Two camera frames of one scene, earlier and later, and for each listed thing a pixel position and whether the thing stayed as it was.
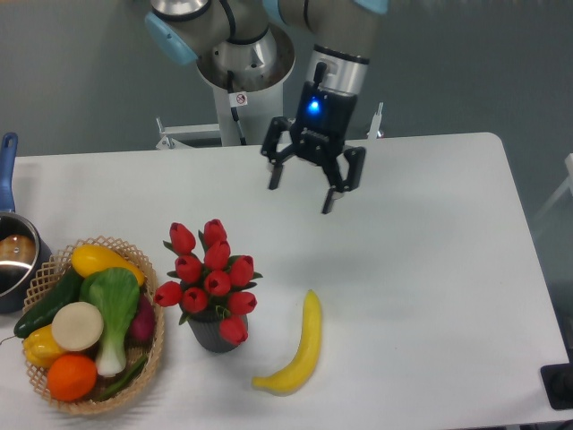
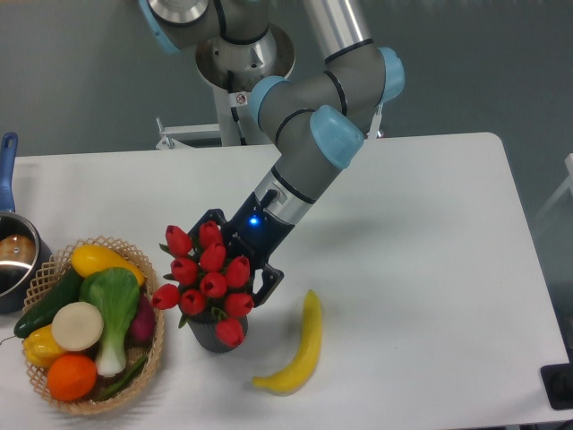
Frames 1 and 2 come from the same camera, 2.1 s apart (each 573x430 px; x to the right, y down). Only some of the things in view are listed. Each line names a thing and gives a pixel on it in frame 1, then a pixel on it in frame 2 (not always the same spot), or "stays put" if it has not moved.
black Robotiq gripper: x=323 y=122 -> x=252 y=232
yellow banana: x=297 y=374 stays put
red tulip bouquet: x=212 y=282 stays put
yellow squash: x=89 y=257 stays put
